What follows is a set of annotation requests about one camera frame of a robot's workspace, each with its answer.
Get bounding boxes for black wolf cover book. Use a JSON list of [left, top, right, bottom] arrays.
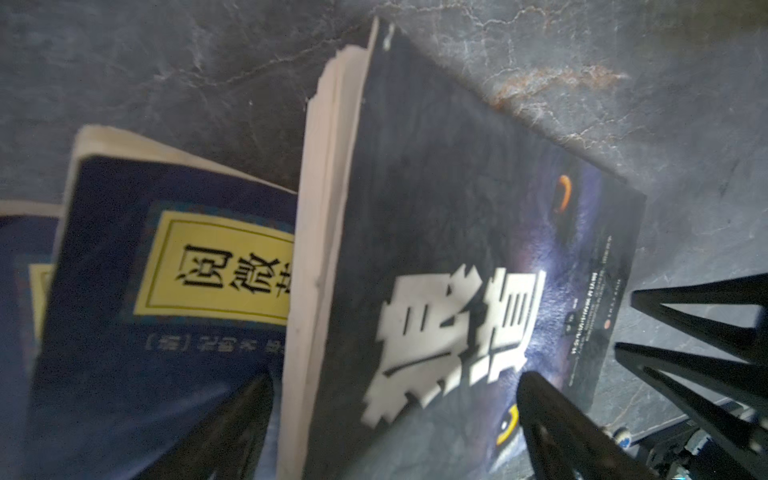
[[277, 19, 645, 479]]

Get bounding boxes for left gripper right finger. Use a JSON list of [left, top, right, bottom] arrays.
[[517, 371, 654, 479]]

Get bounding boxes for dark blue classic book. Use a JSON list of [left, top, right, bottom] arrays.
[[21, 125, 297, 479]]

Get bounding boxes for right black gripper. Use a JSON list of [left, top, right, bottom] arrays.
[[611, 273, 767, 479]]

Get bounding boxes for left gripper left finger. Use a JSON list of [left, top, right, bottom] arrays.
[[136, 373, 274, 479]]

